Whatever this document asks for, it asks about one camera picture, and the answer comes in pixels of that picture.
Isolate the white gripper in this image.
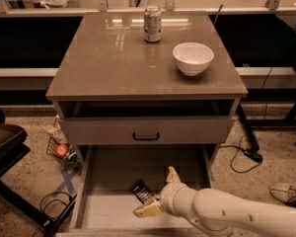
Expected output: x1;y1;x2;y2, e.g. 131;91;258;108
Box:
133;166;196;218

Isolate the black rxbar chocolate bar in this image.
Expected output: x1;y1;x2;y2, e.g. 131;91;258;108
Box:
131;180;155;204

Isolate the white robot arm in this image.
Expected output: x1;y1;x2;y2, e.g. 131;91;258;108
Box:
132;167;296;237

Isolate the open grey middle drawer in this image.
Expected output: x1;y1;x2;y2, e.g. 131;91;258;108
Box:
57;145;213;237

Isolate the closed grey top drawer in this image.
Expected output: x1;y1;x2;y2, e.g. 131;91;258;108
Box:
60;118;234;145

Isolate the grey drawer cabinet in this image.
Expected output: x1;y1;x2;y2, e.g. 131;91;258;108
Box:
46;12;247;159

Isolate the blue tape cross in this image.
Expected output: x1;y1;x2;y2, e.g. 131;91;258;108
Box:
53;167;80;197

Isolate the black stand leg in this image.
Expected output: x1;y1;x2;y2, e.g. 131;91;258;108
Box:
237;105;262;163

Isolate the red apple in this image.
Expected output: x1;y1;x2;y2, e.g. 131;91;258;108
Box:
55;144;69;158

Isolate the snack bag in basket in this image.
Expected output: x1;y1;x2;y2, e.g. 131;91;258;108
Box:
45;116;68;144

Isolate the white sneaker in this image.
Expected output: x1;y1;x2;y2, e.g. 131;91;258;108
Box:
269;183;296;207

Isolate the white ceramic bowl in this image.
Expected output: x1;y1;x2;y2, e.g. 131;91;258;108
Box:
173;42;214;76

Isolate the silver soda can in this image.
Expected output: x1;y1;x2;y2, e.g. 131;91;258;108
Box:
144;5;162;42

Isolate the black drawer handle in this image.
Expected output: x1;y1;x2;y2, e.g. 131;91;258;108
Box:
132;132;160;141

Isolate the black cable right floor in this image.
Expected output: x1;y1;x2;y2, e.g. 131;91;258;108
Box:
219;133;264;175

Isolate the black cable floor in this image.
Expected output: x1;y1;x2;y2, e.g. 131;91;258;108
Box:
219;133;264;175
31;191;77;237

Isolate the black wire basket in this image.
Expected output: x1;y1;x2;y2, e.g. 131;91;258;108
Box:
46;137;80;166

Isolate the black cable left floor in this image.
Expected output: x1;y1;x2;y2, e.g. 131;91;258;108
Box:
31;191;77;237

